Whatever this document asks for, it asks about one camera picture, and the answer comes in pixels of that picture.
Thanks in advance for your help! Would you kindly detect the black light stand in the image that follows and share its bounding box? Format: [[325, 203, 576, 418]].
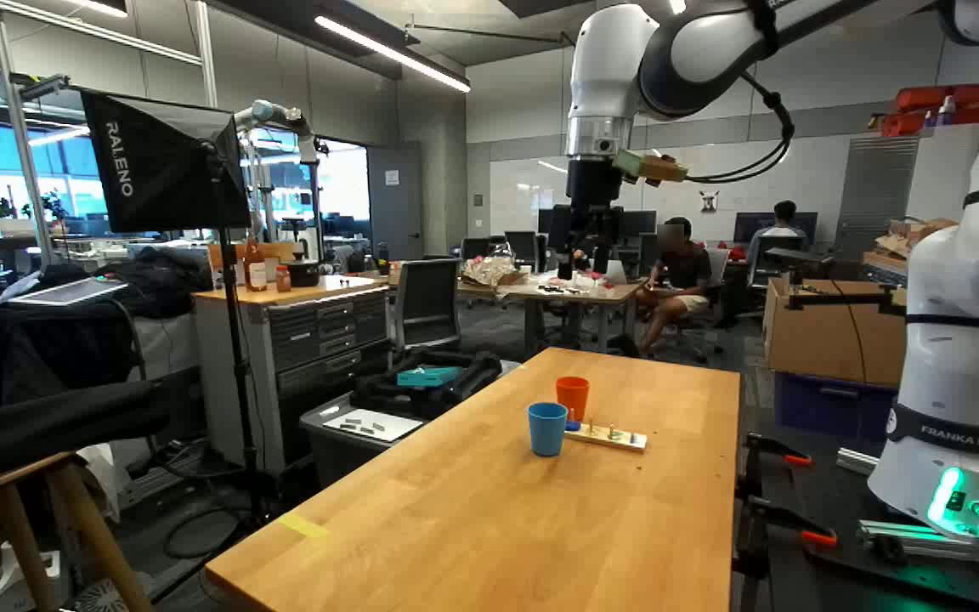
[[211, 226, 267, 537]]

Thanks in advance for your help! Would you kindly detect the black softbox light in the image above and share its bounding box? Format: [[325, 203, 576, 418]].
[[79, 90, 254, 234]]

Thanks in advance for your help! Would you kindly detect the orange bottle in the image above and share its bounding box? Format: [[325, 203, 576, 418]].
[[242, 237, 280, 296]]

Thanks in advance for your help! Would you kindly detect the grey tool drawer cabinet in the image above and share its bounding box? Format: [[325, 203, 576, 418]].
[[189, 272, 395, 476]]

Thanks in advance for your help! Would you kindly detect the cardboard box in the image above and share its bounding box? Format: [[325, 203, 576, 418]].
[[763, 277, 911, 392]]

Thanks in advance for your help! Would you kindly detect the cluttered background work table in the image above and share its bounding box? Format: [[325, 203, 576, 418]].
[[460, 254, 644, 358]]

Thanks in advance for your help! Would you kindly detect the grey storage box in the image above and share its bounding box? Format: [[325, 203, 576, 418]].
[[300, 387, 427, 486]]

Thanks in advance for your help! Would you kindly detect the orange plastic cup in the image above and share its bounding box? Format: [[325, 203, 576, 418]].
[[555, 374, 591, 432]]

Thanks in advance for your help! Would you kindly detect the black clamp with orange handle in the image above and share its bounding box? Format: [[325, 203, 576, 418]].
[[740, 434, 818, 476], [736, 497, 842, 559]]

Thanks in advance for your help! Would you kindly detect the yellow tape strip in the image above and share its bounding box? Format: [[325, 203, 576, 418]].
[[280, 514, 332, 544]]

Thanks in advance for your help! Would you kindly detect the person in white shirt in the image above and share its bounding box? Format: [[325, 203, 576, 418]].
[[752, 198, 809, 259]]

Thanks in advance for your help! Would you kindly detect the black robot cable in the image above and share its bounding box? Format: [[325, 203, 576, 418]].
[[688, 68, 799, 186]]

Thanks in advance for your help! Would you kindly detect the teal and black case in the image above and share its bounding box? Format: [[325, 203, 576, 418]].
[[349, 346, 508, 422]]

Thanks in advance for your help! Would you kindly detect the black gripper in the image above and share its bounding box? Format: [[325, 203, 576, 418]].
[[562, 152, 630, 281]]

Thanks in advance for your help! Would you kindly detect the wooden stool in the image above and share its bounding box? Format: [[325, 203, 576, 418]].
[[0, 449, 160, 612]]

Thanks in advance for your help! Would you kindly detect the wooden number puzzle board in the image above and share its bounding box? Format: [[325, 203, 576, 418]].
[[564, 418, 653, 455]]

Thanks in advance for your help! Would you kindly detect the blue storage bin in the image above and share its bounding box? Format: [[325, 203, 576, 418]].
[[770, 370, 897, 449]]

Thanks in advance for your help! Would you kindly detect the blue plastic cup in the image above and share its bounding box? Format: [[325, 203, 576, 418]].
[[528, 399, 572, 463]]

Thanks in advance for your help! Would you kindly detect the seated person in dark shirt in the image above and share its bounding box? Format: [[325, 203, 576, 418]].
[[632, 215, 714, 362]]

